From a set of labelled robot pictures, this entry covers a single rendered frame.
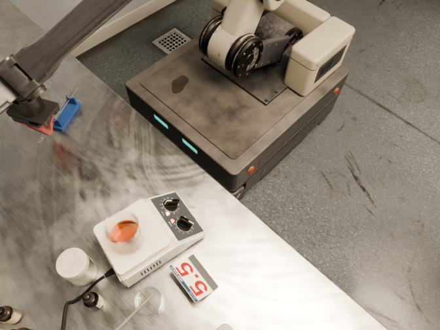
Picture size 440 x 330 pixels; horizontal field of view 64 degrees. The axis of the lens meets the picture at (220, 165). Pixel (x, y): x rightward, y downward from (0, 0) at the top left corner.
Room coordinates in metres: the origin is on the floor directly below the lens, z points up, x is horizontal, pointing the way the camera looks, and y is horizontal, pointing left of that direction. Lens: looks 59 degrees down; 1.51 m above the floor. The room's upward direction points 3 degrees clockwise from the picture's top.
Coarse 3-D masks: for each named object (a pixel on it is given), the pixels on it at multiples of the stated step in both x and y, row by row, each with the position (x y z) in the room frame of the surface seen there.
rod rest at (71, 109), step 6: (66, 96) 0.63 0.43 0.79; (72, 102) 0.63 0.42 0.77; (78, 102) 0.63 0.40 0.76; (66, 108) 0.61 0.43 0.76; (72, 108) 0.61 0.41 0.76; (78, 108) 0.62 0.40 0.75; (60, 114) 0.59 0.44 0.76; (66, 114) 0.59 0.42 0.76; (72, 114) 0.59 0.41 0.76; (60, 120) 0.57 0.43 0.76; (66, 120) 0.57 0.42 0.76; (54, 126) 0.55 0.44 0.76; (60, 126) 0.55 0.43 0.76
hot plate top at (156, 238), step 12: (132, 204) 0.30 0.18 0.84; (144, 204) 0.30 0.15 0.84; (144, 216) 0.28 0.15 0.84; (96, 228) 0.24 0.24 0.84; (144, 228) 0.25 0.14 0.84; (156, 228) 0.25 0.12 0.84; (156, 240) 0.23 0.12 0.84; (168, 240) 0.23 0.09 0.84; (108, 252) 0.20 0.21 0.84; (144, 252) 0.20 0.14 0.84; (156, 252) 0.20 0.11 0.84; (120, 264) 0.18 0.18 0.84; (132, 264) 0.18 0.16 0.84
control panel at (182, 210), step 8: (152, 200) 0.32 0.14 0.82; (160, 200) 0.33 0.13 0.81; (160, 208) 0.31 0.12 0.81; (184, 208) 0.32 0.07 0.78; (168, 216) 0.29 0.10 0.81; (176, 216) 0.30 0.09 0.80; (184, 216) 0.30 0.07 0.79; (192, 216) 0.31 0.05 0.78; (168, 224) 0.27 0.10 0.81; (176, 224) 0.28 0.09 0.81; (176, 232) 0.25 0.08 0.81; (184, 232) 0.26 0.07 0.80; (192, 232) 0.26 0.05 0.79
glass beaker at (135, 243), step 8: (112, 216) 0.24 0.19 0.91; (120, 216) 0.25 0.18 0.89; (128, 216) 0.25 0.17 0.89; (136, 216) 0.24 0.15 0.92; (104, 224) 0.22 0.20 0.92; (112, 224) 0.24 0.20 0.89; (104, 232) 0.21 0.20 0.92; (136, 232) 0.21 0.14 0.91; (112, 240) 0.20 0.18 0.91; (128, 240) 0.20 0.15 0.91; (136, 240) 0.21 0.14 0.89; (144, 240) 0.22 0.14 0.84; (120, 248) 0.19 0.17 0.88; (128, 248) 0.20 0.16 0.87; (136, 248) 0.20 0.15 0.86
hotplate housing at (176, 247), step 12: (168, 192) 0.36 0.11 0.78; (156, 216) 0.29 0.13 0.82; (168, 228) 0.26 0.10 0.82; (192, 240) 0.25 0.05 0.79; (168, 252) 0.21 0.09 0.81; (180, 252) 0.23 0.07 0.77; (144, 264) 0.18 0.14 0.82; (156, 264) 0.19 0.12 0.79; (108, 276) 0.16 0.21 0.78; (120, 276) 0.16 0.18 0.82; (132, 276) 0.16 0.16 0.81; (144, 276) 0.17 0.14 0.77
